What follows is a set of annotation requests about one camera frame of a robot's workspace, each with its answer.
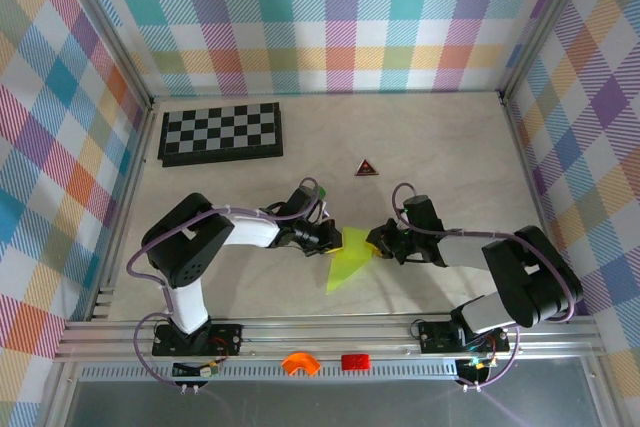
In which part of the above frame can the lime green paper sheet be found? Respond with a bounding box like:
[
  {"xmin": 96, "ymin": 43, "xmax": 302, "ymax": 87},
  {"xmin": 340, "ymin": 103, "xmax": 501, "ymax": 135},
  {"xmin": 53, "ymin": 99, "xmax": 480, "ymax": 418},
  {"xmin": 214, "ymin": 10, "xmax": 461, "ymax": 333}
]
[{"xmin": 324, "ymin": 225, "xmax": 382, "ymax": 297}]

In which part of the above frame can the shiny metal sheet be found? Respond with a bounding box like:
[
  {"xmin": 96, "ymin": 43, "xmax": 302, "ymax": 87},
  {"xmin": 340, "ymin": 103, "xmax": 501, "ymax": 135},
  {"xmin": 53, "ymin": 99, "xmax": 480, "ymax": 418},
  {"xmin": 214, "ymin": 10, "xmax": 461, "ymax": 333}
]
[{"xmin": 64, "ymin": 379, "xmax": 604, "ymax": 427}]

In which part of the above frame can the red plastic block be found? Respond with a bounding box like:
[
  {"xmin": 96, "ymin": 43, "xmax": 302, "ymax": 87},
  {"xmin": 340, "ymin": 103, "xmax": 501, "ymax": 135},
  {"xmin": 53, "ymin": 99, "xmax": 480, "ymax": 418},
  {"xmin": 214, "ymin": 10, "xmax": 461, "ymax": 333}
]
[{"xmin": 341, "ymin": 353, "xmax": 372, "ymax": 372}]

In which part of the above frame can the orange curved plastic piece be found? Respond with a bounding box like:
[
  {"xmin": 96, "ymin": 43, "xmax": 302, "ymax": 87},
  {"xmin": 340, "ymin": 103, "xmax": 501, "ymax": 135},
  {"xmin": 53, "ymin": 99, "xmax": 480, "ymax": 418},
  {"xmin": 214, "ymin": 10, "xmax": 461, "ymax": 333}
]
[{"xmin": 281, "ymin": 351, "xmax": 321, "ymax": 378}]

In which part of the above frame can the small circuit board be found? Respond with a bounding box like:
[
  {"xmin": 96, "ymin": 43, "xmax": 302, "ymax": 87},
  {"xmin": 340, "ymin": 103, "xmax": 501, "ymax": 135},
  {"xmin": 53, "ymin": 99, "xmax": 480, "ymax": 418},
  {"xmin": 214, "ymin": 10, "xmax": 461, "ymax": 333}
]
[
  {"xmin": 457, "ymin": 355, "xmax": 497, "ymax": 373},
  {"xmin": 172, "ymin": 360, "xmax": 221, "ymax": 379}
]

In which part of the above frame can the black and grey chessboard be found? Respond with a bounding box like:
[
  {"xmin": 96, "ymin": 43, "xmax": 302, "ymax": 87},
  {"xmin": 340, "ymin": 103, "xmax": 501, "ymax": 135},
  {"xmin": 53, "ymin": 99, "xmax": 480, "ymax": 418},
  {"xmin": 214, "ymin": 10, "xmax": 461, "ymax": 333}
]
[{"xmin": 157, "ymin": 101, "xmax": 285, "ymax": 169}]

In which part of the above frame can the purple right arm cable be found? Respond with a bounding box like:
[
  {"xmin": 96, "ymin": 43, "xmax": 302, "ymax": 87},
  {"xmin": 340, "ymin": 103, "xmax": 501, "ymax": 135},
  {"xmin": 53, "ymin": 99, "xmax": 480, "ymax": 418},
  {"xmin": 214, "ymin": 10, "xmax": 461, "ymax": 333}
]
[{"xmin": 391, "ymin": 181, "xmax": 586, "ymax": 391}]

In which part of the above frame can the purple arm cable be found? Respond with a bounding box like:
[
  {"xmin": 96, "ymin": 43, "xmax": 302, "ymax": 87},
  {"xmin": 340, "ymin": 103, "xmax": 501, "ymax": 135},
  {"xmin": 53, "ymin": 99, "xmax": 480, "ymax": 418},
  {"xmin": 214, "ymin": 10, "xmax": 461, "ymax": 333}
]
[
  {"xmin": 391, "ymin": 181, "xmax": 586, "ymax": 391},
  {"xmin": 124, "ymin": 176, "xmax": 324, "ymax": 389}
]

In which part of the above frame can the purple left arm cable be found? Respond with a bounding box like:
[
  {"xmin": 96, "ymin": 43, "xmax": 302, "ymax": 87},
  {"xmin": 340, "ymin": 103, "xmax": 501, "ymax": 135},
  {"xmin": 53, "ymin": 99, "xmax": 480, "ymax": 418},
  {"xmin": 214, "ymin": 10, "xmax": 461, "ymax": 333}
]
[{"xmin": 124, "ymin": 176, "xmax": 324, "ymax": 389}]

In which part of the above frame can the aluminium mounting rail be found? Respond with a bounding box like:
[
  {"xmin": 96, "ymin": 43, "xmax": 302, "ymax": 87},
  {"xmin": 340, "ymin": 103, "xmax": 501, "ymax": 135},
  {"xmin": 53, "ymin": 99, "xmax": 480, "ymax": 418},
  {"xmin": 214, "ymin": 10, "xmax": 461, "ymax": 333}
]
[{"xmin": 54, "ymin": 317, "xmax": 601, "ymax": 362}]

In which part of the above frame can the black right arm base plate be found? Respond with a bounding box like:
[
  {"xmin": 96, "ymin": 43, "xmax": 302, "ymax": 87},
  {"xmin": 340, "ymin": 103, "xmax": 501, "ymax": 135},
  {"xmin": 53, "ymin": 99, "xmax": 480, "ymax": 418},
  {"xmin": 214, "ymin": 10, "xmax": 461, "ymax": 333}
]
[{"xmin": 417, "ymin": 319, "xmax": 511, "ymax": 354}]

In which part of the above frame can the aluminium side rail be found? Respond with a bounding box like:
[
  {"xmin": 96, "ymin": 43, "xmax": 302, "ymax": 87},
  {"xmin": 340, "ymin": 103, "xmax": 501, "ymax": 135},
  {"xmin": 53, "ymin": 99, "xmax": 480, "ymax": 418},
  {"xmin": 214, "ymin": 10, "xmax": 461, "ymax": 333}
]
[
  {"xmin": 84, "ymin": 96, "xmax": 157, "ymax": 323},
  {"xmin": 499, "ymin": 91, "xmax": 571, "ymax": 318}
]

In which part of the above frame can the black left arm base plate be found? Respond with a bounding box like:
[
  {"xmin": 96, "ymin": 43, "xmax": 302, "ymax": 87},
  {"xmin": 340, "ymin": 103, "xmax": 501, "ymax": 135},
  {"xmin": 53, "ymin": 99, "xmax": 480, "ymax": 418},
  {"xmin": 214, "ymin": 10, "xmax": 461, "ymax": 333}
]
[{"xmin": 152, "ymin": 322, "xmax": 244, "ymax": 358}]

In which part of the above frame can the grey slotted cable duct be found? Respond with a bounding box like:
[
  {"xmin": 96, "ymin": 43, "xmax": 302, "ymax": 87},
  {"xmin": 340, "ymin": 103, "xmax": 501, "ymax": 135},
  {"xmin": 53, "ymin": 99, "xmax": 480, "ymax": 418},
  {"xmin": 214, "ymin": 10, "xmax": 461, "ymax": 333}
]
[{"xmin": 79, "ymin": 365, "xmax": 461, "ymax": 382}]

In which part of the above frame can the aluminium frame post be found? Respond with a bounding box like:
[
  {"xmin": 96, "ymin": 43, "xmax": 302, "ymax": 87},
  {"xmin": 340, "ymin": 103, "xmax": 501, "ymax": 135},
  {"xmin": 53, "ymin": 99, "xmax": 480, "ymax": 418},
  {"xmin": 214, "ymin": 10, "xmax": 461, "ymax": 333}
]
[
  {"xmin": 49, "ymin": 0, "xmax": 156, "ymax": 111},
  {"xmin": 499, "ymin": 0, "xmax": 599, "ymax": 103}
]

